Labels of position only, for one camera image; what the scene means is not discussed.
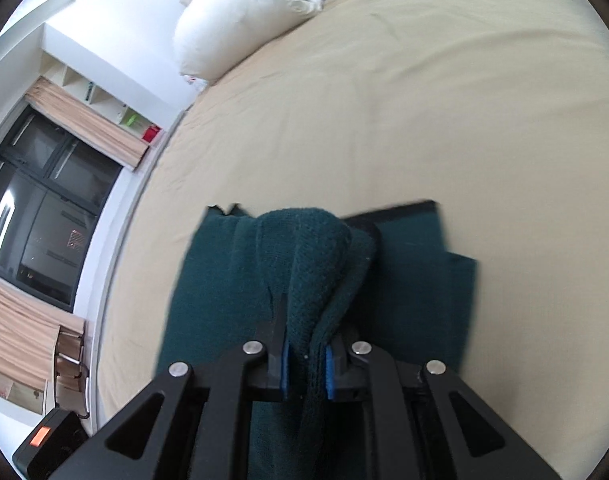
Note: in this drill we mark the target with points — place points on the dark green knit sweater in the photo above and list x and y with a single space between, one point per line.
385 276

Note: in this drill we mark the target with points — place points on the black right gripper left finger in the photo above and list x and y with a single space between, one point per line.
271 373

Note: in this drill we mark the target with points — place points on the brown chair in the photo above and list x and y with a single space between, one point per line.
69 369

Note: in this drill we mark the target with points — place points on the beige curtain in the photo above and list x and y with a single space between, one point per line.
86 124

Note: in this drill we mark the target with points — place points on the white wall shelf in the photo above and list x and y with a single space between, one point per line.
93 96

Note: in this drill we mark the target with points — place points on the black device orange display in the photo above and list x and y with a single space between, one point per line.
58 435

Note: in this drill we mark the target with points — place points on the white pillow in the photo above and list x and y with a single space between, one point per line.
213 36

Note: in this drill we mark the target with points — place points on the dark window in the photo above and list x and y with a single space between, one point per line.
53 188

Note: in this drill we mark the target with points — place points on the beige bed sheet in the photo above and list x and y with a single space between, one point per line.
496 109

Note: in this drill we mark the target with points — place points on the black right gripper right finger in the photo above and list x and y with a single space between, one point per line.
340 373

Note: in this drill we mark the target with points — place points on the red box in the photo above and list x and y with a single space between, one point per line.
150 133

